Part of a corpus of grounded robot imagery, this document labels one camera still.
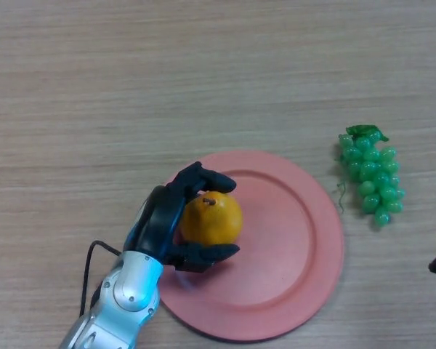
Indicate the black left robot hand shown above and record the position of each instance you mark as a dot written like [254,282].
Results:
[163,225]

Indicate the yellow pear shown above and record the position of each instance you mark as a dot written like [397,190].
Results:
[214,218]

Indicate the pink round plate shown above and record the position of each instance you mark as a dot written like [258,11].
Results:
[276,247]

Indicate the green grape bunch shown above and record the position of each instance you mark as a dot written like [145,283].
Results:
[374,176]

